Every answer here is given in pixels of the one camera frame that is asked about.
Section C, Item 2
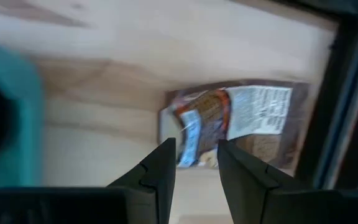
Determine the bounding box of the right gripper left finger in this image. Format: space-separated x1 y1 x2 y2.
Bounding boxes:
0 138 177 224

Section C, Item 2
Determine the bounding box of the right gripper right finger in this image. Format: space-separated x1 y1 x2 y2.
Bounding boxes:
216 139 358 224

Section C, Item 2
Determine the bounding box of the brown food packet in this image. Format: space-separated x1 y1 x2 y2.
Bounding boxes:
158 79 310 170

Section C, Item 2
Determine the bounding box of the teal cutting board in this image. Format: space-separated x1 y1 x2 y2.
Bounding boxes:
0 39 45 195

